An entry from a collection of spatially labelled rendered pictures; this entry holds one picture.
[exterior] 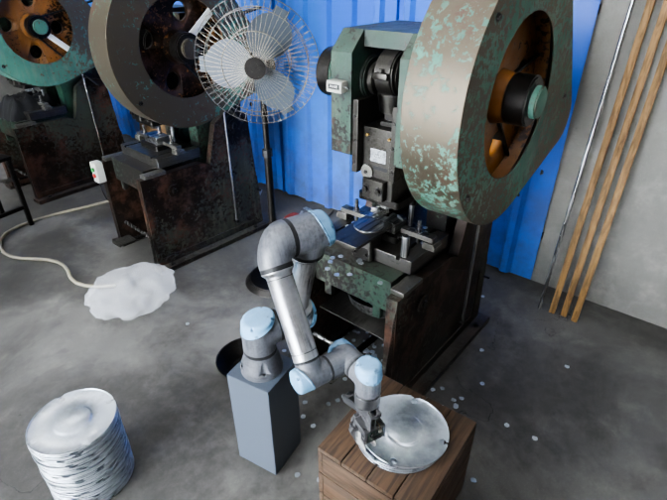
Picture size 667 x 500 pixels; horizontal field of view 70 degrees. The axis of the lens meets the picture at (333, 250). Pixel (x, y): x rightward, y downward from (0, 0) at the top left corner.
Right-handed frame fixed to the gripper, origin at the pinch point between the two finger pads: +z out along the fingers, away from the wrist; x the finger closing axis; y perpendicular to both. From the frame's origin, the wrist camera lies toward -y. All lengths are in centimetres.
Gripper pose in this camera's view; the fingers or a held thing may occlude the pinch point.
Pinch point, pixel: (361, 441)
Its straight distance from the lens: 163.3
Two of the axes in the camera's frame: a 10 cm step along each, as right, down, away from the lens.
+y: 4.6, 4.5, -7.7
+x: 8.9, -2.3, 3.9
